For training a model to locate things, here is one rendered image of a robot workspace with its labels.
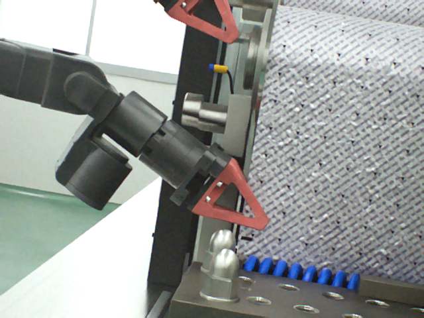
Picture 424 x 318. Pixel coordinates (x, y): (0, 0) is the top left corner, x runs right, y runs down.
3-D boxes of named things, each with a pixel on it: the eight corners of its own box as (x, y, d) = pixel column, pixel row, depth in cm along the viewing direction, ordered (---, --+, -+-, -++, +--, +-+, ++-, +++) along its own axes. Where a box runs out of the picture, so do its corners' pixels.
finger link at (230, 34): (211, 61, 98) (153, 0, 98) (218, 59, 105) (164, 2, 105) (255, 19, 97) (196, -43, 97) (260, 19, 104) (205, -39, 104)
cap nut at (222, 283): (202, 288, 82) (209, 242, 82) (240, 295, 82) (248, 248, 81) (197, 298, 78) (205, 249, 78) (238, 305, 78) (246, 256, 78)
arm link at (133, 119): (122, 83, 93) (129, 85, 99) (83, 134, 93) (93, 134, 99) (173, 122, 93) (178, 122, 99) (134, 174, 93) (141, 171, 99)
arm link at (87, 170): (77, 65, 89) (74, 56, 97) (10, 156, 89) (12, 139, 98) (170, 134, 92) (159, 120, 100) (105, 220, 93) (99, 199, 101)
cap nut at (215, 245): (202, 264, 92) (209, 222, 91) (237, 271, 91) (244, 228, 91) (198, 272, 88) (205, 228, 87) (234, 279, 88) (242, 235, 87)
